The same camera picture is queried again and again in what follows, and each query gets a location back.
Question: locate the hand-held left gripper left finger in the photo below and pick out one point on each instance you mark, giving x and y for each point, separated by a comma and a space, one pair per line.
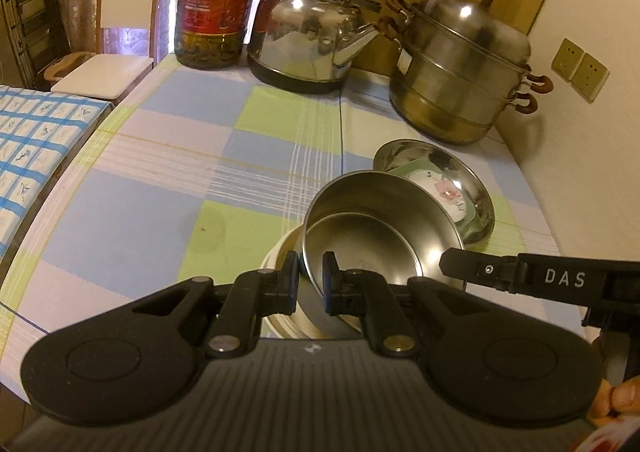
292, 282

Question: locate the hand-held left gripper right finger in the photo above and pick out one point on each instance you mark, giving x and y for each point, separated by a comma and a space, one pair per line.
330, 282

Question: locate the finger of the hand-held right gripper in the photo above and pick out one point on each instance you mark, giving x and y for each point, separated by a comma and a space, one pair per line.
480, 269

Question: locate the white ceramic bowl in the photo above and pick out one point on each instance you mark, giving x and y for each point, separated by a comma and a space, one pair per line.
280, 272

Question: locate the green square plate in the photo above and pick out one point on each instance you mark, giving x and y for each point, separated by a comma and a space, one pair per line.
467, 219

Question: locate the stainless steel bowl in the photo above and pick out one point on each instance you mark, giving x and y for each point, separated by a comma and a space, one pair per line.
385, 227

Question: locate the small floral saucer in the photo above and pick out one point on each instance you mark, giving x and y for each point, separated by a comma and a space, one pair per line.
445, 192

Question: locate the large stainless steel plate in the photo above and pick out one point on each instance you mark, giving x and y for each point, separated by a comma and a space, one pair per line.
400, 154

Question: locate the person's right hand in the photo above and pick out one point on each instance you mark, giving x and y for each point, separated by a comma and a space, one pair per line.
625, 397

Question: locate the red white cloth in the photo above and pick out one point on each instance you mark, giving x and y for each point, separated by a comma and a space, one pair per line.
605, 442

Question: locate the checked pastel tablecloth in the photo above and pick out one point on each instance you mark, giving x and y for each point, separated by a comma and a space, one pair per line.
150, 182

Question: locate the stainless steel steamer pot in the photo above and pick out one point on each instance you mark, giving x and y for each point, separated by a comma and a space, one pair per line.
450, 81

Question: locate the stainless steel kettle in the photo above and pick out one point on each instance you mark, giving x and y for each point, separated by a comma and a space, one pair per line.
300, 31

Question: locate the blue checked cloth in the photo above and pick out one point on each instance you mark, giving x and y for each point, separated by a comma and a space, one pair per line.
35, 141

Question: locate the beige wall socket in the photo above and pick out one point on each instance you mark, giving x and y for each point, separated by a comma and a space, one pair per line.
590, 76
567, 59

